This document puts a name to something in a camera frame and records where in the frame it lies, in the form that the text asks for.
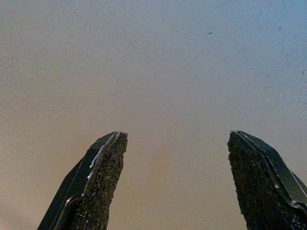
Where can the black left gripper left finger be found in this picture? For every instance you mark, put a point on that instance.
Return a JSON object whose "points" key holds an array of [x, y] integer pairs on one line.
{"points": [[96, 187]]}

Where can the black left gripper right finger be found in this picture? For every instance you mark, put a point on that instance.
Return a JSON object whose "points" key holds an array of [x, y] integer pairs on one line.
{"points": [[261, 187]]}

